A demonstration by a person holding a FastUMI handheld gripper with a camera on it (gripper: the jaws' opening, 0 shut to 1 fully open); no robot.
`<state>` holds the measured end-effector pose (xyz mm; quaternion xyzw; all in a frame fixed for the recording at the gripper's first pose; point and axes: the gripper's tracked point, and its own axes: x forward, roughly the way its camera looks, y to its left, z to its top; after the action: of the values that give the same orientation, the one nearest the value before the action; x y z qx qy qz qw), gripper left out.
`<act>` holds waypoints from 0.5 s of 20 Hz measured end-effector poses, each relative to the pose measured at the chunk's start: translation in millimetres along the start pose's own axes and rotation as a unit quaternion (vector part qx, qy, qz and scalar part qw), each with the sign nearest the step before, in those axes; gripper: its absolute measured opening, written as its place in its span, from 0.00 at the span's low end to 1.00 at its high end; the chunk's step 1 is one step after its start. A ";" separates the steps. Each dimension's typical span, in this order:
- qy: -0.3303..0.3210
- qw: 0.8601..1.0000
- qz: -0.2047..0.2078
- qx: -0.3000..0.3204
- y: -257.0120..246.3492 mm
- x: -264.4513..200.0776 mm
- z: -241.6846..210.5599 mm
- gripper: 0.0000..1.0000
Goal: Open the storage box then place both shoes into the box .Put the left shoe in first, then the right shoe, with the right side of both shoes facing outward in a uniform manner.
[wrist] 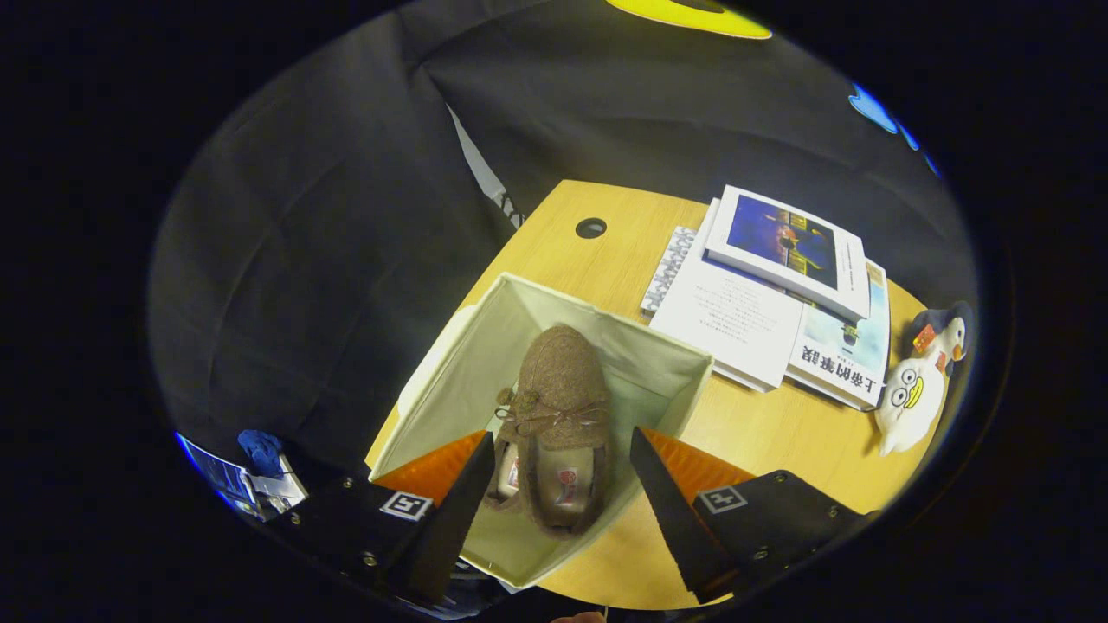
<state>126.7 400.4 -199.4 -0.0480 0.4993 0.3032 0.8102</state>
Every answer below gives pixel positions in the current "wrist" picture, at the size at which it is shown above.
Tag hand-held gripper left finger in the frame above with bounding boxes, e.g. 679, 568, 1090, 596
268, 430, 497, 607

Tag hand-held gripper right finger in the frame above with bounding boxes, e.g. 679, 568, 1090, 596
629, 426, 875, 605

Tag brown fuzzy shoe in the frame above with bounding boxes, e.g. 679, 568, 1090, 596
485, 437, 525, 511
493, 324, 614, 537

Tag green fabric storage box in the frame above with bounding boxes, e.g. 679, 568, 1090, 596
368, 273, 715, 591

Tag white paper sheets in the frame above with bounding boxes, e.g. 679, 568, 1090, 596
177, 433, 308, 520

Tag blue cloth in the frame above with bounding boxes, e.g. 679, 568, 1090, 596
238, 429, 285, 479

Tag white book with text cover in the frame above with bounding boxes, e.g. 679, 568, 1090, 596
649, 199, 806, 393

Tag speckled black white notebook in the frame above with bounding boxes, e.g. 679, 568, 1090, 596
641, 227, 699, 318

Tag white plush duck toy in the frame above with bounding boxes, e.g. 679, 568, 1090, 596
874, 356, 949, 457

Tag penguin plush toy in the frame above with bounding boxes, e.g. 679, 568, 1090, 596
905, 301, 975, 377

